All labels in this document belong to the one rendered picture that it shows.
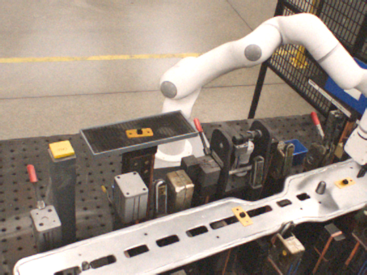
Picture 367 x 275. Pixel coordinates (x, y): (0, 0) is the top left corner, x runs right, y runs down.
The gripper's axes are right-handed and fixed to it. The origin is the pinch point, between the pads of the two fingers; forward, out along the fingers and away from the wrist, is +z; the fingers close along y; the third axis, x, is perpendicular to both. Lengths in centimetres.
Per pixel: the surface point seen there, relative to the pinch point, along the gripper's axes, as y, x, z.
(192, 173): -19, -56, 3
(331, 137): -14.3, 1.0, -2.4
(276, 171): -15.8, -20.1, 10.4
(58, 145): -35, -96, -7
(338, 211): 10.8, -12.5, 8.3
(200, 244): 6, -65, 9
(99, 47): -293, 11, 111
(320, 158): -13.0, -2.1, 6.3
